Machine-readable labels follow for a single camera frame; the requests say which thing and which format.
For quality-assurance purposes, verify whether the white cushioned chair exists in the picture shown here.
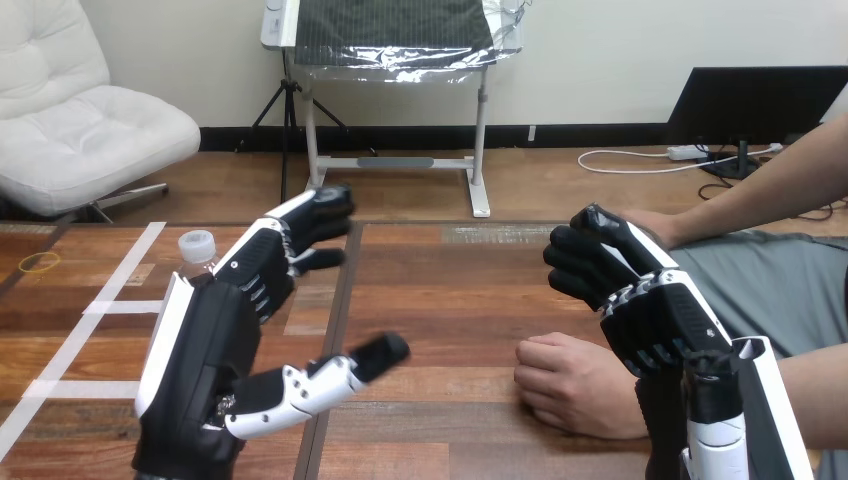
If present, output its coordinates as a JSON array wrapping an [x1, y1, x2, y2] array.
[[0, 0, 203, 224]]

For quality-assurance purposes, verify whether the white power strip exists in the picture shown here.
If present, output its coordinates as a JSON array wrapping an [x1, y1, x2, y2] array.
[[667, 143, 711, 162]]

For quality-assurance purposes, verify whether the white desk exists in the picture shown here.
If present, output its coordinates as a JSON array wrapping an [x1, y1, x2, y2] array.
[[260, 0, 496, 219]]

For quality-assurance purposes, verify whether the person's forearm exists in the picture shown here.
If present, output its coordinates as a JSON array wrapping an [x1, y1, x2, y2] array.
[[777, 353, 848, 453], [667, 111, 848, 250]]

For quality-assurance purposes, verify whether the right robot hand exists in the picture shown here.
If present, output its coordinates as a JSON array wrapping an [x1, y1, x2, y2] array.
[[542, 203, 816, 480]]

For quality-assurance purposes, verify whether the clear water bottle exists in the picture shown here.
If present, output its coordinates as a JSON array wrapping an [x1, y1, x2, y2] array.
[[175, 229, 221, 286]]

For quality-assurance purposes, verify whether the person's hand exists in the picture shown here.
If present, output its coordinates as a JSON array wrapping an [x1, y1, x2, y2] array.
[[513, 331, 651, 442], [619, 208, 684, 251]]

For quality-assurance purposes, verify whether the person's body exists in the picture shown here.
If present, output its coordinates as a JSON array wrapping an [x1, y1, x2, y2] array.
[[669, 230, 848, 480]]

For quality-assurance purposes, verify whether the foil sheet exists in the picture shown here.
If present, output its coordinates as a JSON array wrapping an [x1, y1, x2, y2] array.
[[291, 0, 526, 85]]

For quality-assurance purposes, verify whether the white cable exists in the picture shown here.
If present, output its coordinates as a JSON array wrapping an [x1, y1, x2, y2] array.
[[576, 142, 785, 176]]

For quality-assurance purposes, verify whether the dark screen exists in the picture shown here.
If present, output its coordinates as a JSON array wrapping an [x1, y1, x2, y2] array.
[[665, 65, 848, 181]]

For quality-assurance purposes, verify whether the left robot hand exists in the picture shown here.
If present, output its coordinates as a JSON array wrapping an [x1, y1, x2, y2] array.
[[132, 184, 412, 480]]

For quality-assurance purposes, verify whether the black tripod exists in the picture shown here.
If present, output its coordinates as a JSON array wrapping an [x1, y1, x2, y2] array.
[[235, 50, 379, 204]]

